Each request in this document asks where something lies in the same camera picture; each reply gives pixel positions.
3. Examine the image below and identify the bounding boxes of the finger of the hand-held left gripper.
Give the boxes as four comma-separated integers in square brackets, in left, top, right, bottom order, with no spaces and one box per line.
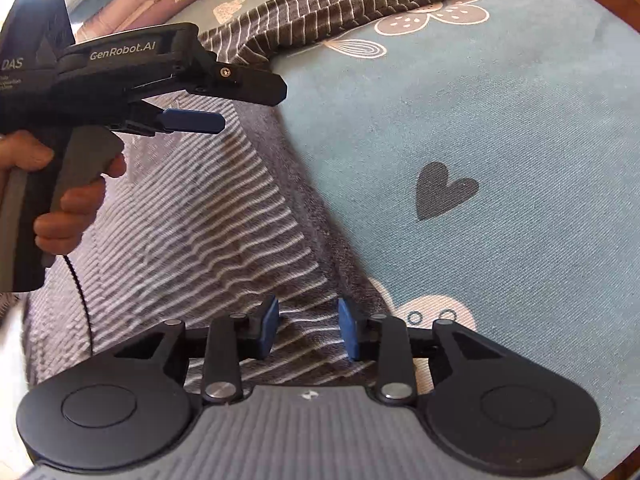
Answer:
[189,52,289,107]
[107,107,226,137]

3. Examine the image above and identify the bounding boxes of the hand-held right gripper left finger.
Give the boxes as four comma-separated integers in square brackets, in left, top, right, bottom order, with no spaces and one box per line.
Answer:
[114,294,280,406]

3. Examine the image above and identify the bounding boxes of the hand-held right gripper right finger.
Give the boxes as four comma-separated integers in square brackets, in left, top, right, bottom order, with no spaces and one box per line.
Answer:
[337,297,501,406]

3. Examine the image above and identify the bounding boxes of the grey striped knit sweater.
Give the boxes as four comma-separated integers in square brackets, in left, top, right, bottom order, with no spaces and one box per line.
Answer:
[20,0,538,396]

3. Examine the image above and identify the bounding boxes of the person's left hand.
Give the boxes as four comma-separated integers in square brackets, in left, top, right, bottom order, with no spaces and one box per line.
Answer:
[0,130,127,257]

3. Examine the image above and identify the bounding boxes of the bed with blue printed sheet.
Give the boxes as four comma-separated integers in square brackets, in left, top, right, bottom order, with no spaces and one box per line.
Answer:
[0,0,640,478]

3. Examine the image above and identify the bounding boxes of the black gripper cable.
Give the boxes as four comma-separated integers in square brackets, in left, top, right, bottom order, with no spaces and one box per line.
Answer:
[64,254,97,352]

